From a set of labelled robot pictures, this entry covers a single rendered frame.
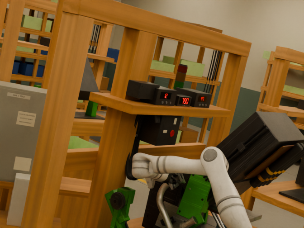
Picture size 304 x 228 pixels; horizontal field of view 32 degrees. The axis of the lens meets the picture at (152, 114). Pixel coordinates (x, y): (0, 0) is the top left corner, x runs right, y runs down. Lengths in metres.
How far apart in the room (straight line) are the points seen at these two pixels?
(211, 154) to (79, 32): 0.68
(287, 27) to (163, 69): 4.90
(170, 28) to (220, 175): 0.86
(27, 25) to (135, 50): 7.80
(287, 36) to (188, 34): 9.79
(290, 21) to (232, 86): 9.27
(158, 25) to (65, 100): 0.62
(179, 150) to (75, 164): 0.84
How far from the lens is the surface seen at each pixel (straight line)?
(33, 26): 10.14
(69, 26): 2.06
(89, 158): 2.41
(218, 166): 1.95
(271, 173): 2.52
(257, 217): 2.56
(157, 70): 7.99
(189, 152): 3.12
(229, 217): 1.86
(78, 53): 2.07
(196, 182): 2.46
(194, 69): 8.72
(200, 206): 2.43
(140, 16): 2.32
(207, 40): 2.81
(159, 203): 2.43
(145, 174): 2.13
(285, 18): 12.49
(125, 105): 2.23
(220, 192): 1.91
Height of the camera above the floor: 1.81
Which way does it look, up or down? 7 degrees down
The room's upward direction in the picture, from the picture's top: 13 degrees clockwise
